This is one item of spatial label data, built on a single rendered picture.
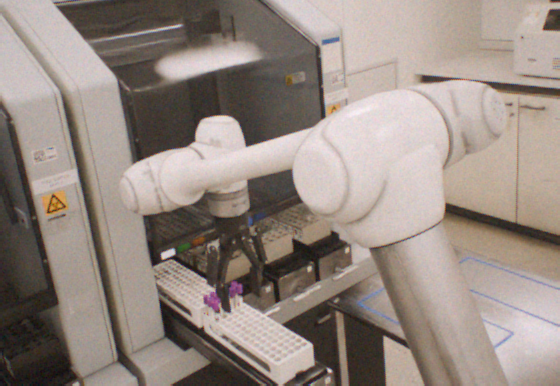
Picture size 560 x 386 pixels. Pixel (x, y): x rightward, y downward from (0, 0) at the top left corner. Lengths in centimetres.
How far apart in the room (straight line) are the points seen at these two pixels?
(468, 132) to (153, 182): 60
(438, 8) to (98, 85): 286
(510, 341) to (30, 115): 114
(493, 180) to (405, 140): 305
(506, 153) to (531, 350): 231
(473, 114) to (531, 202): 288
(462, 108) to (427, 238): 18
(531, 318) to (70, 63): 120
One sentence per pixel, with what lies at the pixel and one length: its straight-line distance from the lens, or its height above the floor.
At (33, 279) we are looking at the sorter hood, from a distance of 155.
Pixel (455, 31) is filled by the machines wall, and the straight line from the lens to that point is 422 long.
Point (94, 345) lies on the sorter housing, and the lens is 169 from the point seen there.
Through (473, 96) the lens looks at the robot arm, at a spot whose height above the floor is 147.
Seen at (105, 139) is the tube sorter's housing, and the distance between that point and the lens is 154.
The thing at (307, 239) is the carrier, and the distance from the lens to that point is 196.
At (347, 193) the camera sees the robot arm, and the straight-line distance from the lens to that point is 75.
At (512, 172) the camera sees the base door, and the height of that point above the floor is 38.
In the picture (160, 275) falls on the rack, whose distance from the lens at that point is 182.
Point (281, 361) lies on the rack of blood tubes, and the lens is 140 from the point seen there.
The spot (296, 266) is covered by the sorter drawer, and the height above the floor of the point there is 82.
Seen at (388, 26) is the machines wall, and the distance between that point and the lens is 375.
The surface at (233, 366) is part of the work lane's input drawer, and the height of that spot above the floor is 80.
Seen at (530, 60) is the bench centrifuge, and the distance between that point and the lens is 355.
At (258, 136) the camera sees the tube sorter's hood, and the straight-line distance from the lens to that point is 175.
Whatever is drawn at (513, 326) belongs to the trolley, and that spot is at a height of 82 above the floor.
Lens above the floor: 168
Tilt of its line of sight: 19 degrees down
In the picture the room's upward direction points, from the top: 6 degrees counter-clockwise
